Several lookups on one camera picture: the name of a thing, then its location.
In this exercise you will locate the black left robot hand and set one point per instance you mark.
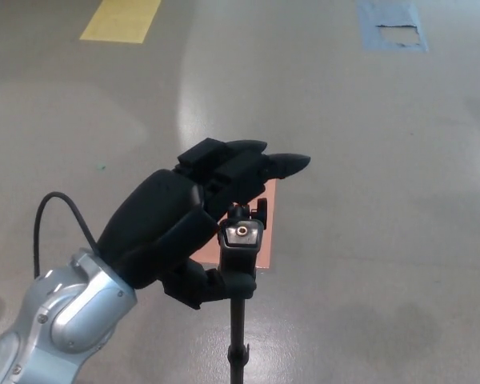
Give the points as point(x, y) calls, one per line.
point(156, 224)

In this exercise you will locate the black phone stand tripod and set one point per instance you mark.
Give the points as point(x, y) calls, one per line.
point(238, 260)

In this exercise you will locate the pink floor sheet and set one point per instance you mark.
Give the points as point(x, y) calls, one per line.
point(267, 248)

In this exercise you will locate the yellow floor sheet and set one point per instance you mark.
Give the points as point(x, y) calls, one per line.
point(120, 20)

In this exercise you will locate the torn blue floor sheet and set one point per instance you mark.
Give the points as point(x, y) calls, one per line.
point(388, 12)

